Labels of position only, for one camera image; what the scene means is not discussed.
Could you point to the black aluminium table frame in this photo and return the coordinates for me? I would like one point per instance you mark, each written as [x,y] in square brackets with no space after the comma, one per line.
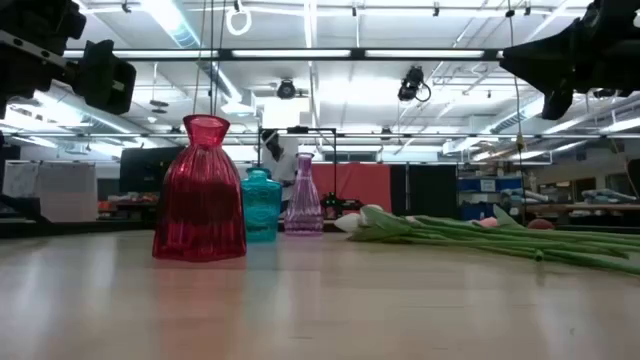
[75,229]

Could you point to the red partition curtain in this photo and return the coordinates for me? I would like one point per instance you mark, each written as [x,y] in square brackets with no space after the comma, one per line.
[360,182]

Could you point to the small black background robot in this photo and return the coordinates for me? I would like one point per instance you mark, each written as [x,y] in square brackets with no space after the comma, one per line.
[332,202]

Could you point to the teal glass vase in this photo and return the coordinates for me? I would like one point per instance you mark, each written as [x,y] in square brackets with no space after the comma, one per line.
[262,210]

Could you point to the person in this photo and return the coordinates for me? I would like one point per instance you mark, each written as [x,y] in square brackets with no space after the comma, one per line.
[282,167]

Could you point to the red ribbed glass vase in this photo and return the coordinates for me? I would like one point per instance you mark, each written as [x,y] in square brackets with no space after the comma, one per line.
[200,210]

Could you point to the purple glass vase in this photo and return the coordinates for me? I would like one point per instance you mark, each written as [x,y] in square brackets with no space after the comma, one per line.
[303,210]

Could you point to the wooden background table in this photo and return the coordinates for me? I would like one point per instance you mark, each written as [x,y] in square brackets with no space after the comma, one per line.
[580,206]

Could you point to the round black hanging camera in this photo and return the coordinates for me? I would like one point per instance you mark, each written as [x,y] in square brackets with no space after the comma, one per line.
[286,89]

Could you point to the pink artificial tulip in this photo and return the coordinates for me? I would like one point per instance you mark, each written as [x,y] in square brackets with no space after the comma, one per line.
[487,222]

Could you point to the white board panel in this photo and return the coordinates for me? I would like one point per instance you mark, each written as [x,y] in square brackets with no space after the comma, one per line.
[60,190]

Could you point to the grey background robot arm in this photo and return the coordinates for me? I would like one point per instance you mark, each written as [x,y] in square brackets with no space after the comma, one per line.
[520,195]
[607,195]

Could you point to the black monitor screen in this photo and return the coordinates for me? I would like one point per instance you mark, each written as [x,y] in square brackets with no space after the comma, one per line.
[145,170]

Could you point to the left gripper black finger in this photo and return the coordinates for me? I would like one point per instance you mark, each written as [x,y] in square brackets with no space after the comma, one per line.
[105,75]
[45,17]

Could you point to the black background gantry frame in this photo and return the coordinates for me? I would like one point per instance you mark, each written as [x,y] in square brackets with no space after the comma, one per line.
[300,129]

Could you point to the blue storage shelf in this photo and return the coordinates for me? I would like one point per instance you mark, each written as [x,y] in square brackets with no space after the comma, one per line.
[470,185]

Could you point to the black partition curtain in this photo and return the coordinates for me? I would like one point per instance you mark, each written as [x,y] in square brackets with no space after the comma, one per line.
[430,190]

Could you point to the black overhead beam with lights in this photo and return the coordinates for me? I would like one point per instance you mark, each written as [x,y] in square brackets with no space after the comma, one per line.
[357,54]

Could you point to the thin black crossbar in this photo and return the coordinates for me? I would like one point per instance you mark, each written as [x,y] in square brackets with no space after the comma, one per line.
[450,135]

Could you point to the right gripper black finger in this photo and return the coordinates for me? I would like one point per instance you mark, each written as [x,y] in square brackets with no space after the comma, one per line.
[550,62]
[556,105]

